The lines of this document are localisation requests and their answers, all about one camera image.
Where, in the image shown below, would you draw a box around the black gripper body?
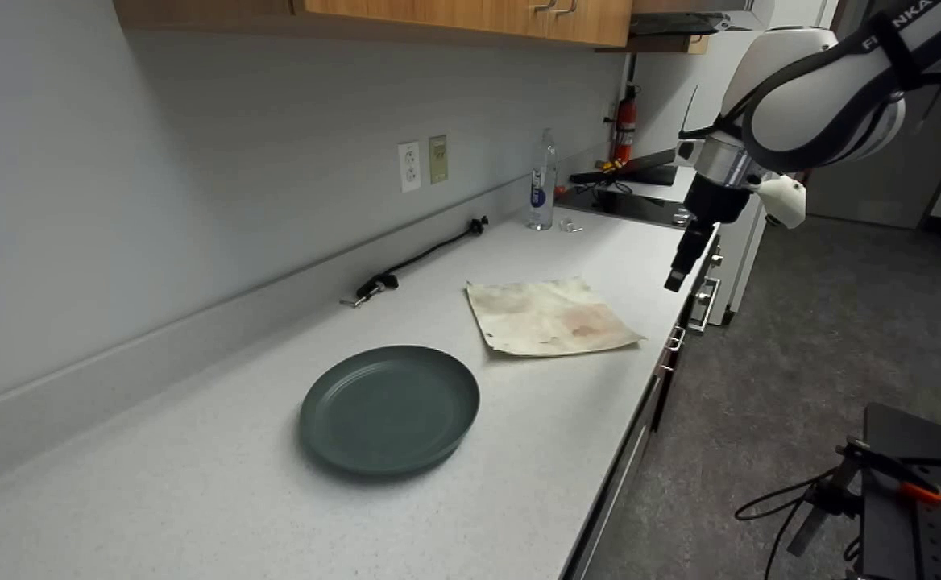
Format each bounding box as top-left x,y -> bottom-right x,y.
685,173 -> 762,257

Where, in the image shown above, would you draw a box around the stained beige cloth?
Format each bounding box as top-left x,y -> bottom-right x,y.
462,276 -> 645,362

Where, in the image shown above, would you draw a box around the black cooktop panel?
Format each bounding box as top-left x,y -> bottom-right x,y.
556,181 -> 704,233

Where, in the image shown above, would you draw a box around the red fire extinguisher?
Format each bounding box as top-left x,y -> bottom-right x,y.
605,82 -> 641,170

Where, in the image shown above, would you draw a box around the clear plastic water bottle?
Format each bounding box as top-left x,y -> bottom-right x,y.
527,131 -> 560,236

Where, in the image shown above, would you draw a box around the grey range hood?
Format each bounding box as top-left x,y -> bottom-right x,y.
628,0 -> 777,56

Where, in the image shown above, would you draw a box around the dark green plate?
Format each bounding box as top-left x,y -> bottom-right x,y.
296,341 -> 485,480

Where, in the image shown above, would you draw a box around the black stand table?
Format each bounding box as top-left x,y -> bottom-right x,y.
858,398 -> 941,580

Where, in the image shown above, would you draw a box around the silver drawer handle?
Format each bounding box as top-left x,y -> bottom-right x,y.
688,279 -> 721,334
658,323 -> 694,377

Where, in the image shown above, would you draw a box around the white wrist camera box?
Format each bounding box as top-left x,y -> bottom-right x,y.
756,170 -> 814,233

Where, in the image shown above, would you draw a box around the black power cable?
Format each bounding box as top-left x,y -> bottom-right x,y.
351,217 -> 493,306

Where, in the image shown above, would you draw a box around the black floor cables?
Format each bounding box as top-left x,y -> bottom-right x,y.
731,465 -> 850,580

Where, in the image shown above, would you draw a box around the beige wall plate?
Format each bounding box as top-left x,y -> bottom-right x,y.
427,131 -> 453,185

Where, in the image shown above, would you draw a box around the white wall outlet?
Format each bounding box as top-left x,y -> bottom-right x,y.
396,137 -> 427,196

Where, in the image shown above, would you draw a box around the orange-handled clamp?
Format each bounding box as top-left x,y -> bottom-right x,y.
834,436 -> 941,511

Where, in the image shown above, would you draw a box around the wooden wall cabinet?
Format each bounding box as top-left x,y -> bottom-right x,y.
113,0 -> 638,52

